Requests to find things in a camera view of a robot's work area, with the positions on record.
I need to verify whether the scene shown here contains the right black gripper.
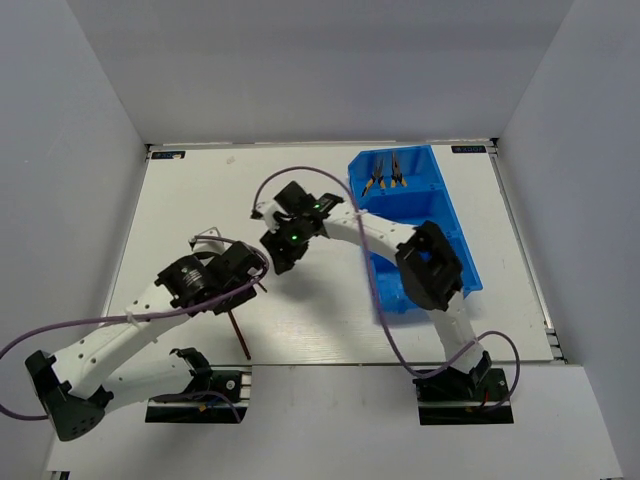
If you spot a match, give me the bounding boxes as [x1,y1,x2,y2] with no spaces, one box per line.
[259,217,309,277]

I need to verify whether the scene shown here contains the large red hex key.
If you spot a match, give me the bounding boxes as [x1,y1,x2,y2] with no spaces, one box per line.
[228,310,252,361]

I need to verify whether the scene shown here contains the yellow needle-nose pliers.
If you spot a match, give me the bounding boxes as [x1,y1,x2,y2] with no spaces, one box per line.
[361,155,386,197]
[391,151,407,188]

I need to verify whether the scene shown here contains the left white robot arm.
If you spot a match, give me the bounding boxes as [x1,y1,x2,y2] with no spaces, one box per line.
[25,237,268,442]

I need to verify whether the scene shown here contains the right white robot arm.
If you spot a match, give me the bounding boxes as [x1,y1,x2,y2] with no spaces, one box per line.
[251,181,491,399]

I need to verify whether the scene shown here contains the blue plastic compartment bin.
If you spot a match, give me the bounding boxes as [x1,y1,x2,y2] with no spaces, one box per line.
[347,146,483,295]

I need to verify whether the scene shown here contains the left table corner label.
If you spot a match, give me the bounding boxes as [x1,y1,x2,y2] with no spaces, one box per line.
[151,151,186,160]

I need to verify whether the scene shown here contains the table corner label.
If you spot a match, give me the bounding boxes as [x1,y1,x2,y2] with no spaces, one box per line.
[451,145,487,154]
[151,151,186,160]

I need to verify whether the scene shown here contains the right table corner label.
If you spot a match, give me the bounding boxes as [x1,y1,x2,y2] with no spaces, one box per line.
[451,145,487,154]

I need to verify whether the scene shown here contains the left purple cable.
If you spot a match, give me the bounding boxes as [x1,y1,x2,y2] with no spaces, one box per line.
[0,236,271,421]

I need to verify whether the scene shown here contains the purple cable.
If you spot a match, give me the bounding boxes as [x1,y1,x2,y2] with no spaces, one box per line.
[0,236,271,421]
[249,166,521,413]

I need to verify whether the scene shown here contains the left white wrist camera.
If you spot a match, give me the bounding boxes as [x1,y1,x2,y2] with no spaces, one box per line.
[188,227,224,253]

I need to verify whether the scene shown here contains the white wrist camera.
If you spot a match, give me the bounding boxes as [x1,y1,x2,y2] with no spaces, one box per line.
[250,200,283,233]
[188,227,224,253]

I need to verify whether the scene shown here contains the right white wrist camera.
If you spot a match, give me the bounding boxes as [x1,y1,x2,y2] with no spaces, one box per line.
[250,200,283,233]

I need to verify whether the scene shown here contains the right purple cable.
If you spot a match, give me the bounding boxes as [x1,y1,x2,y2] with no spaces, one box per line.
[249,166,521,413]

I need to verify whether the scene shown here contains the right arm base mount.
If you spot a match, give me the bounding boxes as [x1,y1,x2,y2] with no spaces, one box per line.
[413,368,514,426]

